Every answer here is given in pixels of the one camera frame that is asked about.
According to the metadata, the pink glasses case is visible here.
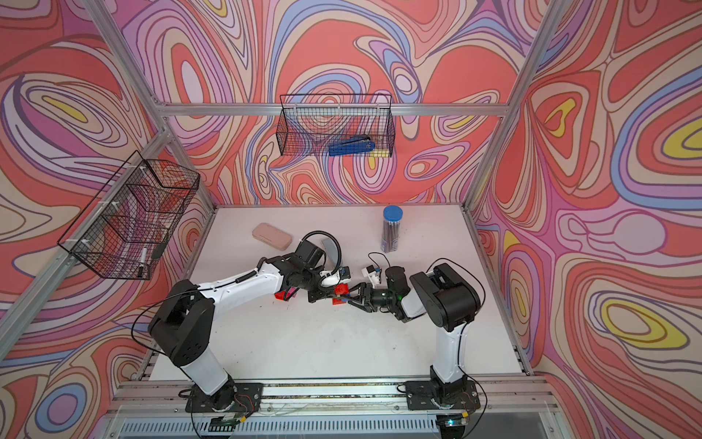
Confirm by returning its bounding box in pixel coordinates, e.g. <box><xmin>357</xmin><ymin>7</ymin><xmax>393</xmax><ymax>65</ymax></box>
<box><xmin>252</xmin><ymin>222</ymin><xmax>293</xmax><ymax>251</ymax></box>

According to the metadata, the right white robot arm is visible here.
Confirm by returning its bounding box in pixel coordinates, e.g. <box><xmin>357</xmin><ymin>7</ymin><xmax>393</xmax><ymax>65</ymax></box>
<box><xmin>335</xmin><ymin>263</ymin><xmax>483</xmax><ymax>413</ymax></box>

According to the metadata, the wire basket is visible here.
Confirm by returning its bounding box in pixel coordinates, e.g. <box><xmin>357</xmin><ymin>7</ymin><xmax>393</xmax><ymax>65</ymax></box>
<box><xmin>276</xmin><ymin>93</ymin><xmax>396</xmax><ymax>157</ymax></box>
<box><xmin>57</xmin><ymin>152</ymin><xmax>200</xmax><ymax>281</ymax></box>

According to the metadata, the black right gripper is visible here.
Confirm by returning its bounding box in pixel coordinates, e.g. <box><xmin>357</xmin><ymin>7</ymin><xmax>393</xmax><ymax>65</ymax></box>
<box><xmin>343</xmin><ymin>284</ymin><xmax>397</xmax><ymax>313</ymax></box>

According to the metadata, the blue lid pencil tube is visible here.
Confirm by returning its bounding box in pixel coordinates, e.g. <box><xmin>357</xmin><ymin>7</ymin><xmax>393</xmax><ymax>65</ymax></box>
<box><xmin>381</xmin><ymin>205</ymin><xmax>403</xmax><ymax>254</ymax></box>

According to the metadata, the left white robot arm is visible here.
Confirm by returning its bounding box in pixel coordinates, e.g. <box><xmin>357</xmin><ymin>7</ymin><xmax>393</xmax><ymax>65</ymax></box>
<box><xmin>148</xmin><ymin>254</ymin><xmax>343</xmax><ymax>414</ymax></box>

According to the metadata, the blue and cream stapler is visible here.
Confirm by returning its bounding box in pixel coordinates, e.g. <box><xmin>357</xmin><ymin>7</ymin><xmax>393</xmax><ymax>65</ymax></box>
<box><xmin>322</xmin><ymin>237</ymin><xmax>339</xmax><ymax>268</ymax></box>

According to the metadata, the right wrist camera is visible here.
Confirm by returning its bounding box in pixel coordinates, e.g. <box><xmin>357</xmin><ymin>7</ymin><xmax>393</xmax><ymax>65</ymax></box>
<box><xmin>362</xmin><ymin>265</ymin><xmax>382</xmax><ymax>288</ymax></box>

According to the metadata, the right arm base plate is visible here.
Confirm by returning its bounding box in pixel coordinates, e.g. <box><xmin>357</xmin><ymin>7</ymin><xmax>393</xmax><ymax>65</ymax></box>
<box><xmin>402</xmin><ymin>380</ymin><xmax>482</xmax><ymax>413</ymax></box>

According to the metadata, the marker pen in basket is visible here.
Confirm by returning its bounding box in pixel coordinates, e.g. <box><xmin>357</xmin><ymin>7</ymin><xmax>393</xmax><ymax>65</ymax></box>
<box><xmin>137</xmin><ymin>247</ymin><xmax>147</xmax><ymax>279</ymax></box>

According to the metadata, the blue stapler in basket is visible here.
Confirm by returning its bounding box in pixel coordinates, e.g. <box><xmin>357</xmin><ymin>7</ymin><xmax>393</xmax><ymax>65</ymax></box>
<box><xmin>327</xmin><ymin>135</ymin><xmax>376</xmax><ymax>157</ymax></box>

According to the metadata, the yellow item in basket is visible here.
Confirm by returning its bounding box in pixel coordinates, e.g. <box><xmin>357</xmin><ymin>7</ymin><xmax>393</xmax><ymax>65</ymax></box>
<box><xmin>367</xmin><ymin>150</ymin><xmax>391</xmax><ymax>158</ymax></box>

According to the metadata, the back wire basket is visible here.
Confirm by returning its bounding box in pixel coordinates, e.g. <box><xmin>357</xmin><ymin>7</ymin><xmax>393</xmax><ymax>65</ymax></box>
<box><xmin>276</xmin><ymin>93</ymin><xmax>396</xmax><ymax>157</ymax></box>

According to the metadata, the left wire basket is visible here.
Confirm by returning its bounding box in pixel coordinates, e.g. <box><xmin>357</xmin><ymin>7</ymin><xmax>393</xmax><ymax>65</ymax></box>
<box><xmin>57</xmin><ymin>152</ymin><xmax>200</xmax><ymax>281</ymax></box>

